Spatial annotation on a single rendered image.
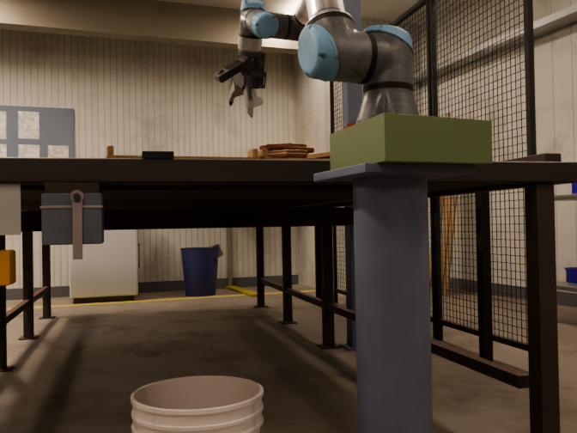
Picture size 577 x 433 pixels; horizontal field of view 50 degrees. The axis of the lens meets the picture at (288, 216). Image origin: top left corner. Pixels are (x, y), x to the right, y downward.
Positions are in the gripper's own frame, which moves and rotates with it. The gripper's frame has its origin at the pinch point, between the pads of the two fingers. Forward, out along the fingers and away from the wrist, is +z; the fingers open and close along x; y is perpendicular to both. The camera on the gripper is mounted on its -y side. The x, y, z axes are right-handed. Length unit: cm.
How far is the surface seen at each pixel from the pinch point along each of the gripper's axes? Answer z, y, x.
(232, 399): 53, -35, -71
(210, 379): 50, -38, -65
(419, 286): 13, -4, -96
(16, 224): 14, -76, -36
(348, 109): 33, 135, 110
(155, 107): 136, 169, 505
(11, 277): 25, -79, -42
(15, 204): 10, -76, -34
